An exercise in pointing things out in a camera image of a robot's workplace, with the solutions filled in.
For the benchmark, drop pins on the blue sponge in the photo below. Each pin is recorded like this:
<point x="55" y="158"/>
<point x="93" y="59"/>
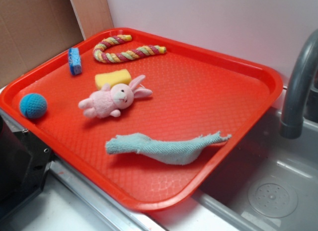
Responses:
<point x="74" y="61"/>

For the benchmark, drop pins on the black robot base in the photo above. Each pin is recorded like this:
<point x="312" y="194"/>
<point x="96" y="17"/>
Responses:
<point x="24" y="163"/>

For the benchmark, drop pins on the yellow sponge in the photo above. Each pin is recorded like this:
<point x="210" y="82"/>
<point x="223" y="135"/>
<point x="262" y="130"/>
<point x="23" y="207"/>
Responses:
<point x="112" y="78"/>

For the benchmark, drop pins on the red plastic tray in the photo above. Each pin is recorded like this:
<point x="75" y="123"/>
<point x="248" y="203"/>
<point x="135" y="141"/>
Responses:
<point x="195" y="92"/>

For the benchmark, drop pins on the light blue cloth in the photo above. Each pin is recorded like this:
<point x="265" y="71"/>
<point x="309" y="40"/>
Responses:
<point x="168" y="152"/>

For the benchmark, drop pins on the pink plush bunny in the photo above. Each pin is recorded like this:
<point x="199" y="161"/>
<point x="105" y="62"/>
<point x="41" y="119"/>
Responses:
<point x="110" y="101"/>

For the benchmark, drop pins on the blue knitted ball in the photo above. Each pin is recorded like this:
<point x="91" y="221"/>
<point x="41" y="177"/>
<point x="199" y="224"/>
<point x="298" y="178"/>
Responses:
<point x="33" y="106"/>

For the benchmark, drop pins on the grey faucet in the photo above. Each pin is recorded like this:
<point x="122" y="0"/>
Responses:
<point x="301" y="99"/>

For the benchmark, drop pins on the grey sink basin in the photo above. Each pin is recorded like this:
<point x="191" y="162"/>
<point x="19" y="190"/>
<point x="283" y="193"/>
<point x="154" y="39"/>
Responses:
<point x="263" y="155"/>

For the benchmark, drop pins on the sink drain cover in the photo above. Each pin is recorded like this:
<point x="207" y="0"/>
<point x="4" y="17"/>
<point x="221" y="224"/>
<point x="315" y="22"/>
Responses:
<point x="272" y="200"/>

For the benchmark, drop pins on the brown cardboard panel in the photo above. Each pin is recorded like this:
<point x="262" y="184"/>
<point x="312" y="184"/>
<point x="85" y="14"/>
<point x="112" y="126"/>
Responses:
<point x="34" y="31"/>

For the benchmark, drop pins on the multicolour rope toy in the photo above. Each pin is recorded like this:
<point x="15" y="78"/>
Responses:
<point x="100" y="54"/>

